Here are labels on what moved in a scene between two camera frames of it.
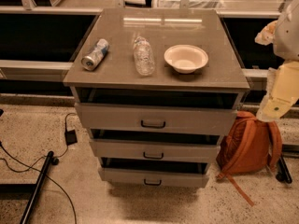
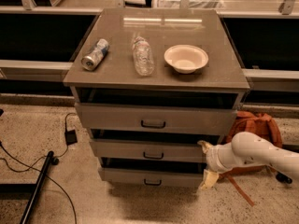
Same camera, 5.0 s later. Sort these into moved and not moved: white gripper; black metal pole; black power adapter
Moved: white gripper
Not moved: black metal pole; black power adapter
